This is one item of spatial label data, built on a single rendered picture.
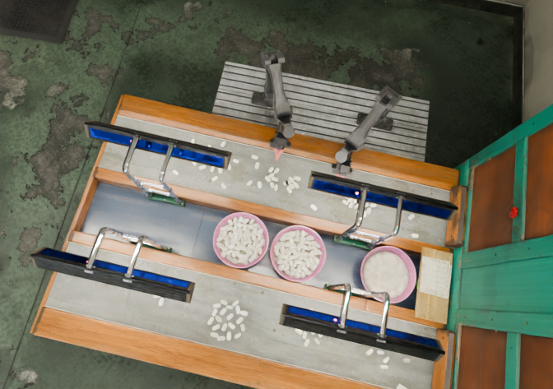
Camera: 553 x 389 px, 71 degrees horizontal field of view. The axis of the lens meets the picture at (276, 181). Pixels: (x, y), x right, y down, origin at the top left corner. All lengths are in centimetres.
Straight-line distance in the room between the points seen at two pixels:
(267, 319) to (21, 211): 190
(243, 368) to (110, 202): 103
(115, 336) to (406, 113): 187
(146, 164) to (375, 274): 126
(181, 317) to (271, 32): 228
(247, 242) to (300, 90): 92
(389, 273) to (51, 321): 156
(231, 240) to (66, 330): 82
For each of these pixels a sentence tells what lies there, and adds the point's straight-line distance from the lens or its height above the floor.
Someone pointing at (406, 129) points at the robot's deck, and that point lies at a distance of 233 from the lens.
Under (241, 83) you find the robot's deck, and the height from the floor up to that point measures 67.
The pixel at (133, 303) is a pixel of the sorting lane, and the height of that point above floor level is 74.
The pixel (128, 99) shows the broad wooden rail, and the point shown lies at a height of 76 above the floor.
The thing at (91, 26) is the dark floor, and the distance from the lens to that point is 358.
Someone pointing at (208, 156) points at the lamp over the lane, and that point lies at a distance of 166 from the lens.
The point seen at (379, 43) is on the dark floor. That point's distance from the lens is 342.
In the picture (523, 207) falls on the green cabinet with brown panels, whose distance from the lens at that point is 172.
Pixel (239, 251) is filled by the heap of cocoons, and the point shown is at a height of 72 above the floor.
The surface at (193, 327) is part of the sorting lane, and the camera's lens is 192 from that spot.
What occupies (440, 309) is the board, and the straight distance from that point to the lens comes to 205.
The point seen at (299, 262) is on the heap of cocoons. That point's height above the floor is 74.
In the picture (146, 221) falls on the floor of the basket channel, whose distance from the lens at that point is 207.
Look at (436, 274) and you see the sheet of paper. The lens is 205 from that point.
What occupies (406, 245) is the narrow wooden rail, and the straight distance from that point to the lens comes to 202.
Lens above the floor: 264
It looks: 73 degrees down
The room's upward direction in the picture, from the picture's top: 10 degrees clockwise
